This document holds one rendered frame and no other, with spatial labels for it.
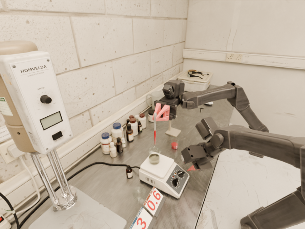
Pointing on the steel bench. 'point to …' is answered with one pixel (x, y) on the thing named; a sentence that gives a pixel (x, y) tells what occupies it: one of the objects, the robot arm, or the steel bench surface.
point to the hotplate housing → (163, 186)
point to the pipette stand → (172, 131)
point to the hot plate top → (162, 169)
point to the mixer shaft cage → (59, 196)
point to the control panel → (178, 179)
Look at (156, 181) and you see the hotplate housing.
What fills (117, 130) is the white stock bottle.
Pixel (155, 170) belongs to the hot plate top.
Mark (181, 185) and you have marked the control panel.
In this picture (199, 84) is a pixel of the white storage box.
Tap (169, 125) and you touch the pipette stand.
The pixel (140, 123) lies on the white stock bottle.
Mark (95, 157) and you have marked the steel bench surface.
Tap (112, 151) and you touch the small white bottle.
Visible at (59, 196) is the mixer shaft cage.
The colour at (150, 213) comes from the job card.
